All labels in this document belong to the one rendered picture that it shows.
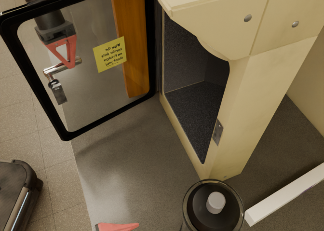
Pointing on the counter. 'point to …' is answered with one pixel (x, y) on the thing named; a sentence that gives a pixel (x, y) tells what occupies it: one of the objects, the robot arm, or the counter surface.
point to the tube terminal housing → (258, 79)
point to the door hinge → (158, 44)
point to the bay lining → (188, 59)
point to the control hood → (217, 15)
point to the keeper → (217, 132)
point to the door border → (35, 71)
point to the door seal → (34, 74)
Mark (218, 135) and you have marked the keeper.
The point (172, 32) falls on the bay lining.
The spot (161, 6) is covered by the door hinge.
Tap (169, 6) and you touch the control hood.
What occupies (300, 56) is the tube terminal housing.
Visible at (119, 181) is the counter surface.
